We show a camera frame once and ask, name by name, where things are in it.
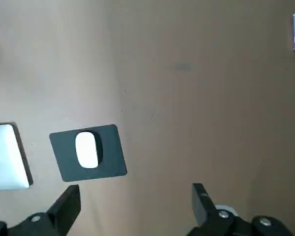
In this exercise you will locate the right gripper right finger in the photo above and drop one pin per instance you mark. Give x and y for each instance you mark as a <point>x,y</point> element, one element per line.
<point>206,211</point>

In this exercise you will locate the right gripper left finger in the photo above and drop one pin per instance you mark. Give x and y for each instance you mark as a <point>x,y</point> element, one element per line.
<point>61,211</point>

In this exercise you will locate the white computer mouse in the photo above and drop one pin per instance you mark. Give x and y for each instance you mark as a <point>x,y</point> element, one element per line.
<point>86,150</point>

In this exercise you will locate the silver laptop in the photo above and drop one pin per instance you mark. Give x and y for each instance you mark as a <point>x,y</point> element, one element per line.
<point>7,157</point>

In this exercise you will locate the black mouse pad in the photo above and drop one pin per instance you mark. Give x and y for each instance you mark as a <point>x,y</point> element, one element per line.
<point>113,157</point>

